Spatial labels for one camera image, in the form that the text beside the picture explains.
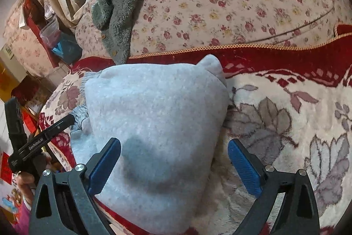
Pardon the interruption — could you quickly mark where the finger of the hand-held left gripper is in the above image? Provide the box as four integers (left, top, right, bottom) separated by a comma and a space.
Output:
4, 97, 28, 148
41, 115, 76, 142

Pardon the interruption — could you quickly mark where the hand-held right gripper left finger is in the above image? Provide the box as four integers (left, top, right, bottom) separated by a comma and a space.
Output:
28, 137, 121, 235

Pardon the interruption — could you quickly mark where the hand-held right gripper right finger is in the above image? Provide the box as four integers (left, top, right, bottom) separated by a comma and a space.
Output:
228, 138, 321, 235

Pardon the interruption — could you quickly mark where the light blue fuzzy garment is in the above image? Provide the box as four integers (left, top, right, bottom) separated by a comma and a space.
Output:
69, 55, 230, 235

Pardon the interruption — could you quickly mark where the person's left forearm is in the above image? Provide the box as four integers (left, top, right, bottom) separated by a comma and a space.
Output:
12, 192, 36, 228

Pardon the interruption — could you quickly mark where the person's left hand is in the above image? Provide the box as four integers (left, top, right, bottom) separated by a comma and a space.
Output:
16, 171, 37, 198

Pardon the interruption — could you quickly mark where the red floral blanket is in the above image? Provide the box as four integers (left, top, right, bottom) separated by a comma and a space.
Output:
38, 24, 352, 235

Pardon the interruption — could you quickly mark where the floral fabric cover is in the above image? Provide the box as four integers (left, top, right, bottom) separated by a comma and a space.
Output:
3, 1, 54, 77

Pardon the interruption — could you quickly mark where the blue plastic bag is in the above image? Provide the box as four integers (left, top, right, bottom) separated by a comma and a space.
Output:
51, 31, 83, 65

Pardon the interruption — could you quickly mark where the clear plastic container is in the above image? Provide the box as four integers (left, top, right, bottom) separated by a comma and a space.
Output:
39, 17, 61, 48

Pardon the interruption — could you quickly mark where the red nightstand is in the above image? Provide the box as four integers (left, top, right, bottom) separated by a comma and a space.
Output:
22, 0, 72, 69

